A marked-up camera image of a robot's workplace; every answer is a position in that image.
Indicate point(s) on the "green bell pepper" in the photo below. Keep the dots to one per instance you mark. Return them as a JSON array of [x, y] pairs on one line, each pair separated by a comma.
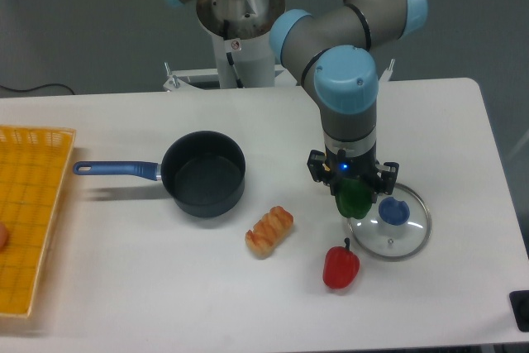
[[352, 201]]

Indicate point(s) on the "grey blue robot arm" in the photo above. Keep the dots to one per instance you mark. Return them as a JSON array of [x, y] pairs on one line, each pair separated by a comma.
[[329, 56]]

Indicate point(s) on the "red bell pepper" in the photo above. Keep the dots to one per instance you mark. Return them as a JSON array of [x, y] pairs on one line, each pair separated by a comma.
[[341, 266]]

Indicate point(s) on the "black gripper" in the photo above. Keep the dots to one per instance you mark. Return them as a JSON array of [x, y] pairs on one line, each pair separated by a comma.
[[352, 160]]

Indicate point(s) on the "dark pot blue handle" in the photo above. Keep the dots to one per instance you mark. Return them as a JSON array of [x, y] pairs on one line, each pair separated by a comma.
[[203, 172]]

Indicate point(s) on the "yellow wicker basket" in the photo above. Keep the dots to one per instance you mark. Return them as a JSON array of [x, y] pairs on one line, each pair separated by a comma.
[[34, 162]]

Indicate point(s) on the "braided bread loaf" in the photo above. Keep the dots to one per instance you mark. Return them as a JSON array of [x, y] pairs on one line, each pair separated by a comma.
[[269, 232]]

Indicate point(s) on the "glass pot lid blue knob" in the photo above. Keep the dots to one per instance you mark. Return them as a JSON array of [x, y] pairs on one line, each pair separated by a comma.
[[397, 227]]

